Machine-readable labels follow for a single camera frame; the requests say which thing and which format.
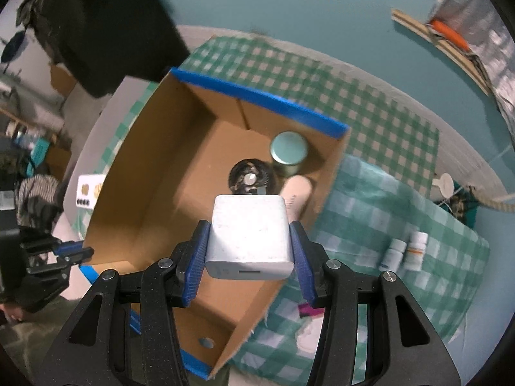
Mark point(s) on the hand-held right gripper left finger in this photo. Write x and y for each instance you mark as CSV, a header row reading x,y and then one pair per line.
x,y
197,257

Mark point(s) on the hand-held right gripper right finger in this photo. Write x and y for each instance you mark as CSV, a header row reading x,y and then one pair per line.
x,y
299,257

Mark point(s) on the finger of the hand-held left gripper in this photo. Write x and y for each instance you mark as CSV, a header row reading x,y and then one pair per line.
x,y
52,274
76,255

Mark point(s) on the white charger block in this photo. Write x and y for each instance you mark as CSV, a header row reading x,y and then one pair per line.
x,y
249,237

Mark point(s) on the purple and gold lighter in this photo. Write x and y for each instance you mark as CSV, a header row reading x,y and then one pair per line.
x,y
308,311

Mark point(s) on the white octagonal case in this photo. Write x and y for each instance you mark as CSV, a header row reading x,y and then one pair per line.
x,y
309,335

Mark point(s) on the small white pill bottle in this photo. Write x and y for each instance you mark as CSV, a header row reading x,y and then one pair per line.
x,y
392,255

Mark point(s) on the black round tin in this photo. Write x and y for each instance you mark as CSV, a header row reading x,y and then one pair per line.
x,y
243,177

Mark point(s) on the blue cardboard box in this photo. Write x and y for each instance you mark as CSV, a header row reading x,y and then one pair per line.
x,y
161,169

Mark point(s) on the teal lidded jar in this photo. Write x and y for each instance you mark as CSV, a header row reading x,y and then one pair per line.
x,y
287,148

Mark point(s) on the orange label white pill bottle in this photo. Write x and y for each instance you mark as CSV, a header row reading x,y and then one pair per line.
x,y
416,251

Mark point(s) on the person's left hand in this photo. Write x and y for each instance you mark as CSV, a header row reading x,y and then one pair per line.
x,y
10,314

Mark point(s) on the white card with dots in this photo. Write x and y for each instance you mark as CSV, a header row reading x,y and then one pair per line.
x,y
89,192

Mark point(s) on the striped black and white cloth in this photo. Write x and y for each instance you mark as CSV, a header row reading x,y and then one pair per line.
x,y
38,201

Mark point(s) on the light green checked plastic sheet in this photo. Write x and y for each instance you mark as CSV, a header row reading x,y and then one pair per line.
x,y
362,217

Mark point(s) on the teal box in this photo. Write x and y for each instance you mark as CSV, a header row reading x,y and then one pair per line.
x,y
40,150

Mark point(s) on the black hanging clothing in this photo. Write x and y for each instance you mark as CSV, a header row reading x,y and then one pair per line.
x,y
104,28

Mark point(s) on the wooden window sill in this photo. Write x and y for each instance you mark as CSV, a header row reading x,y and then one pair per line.
x,y
442,46

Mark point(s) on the orange object on sill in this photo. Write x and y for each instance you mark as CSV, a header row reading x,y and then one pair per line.
x,y
450,34

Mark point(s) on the silver foil curtain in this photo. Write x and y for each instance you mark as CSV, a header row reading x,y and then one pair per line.
x,y
483,16

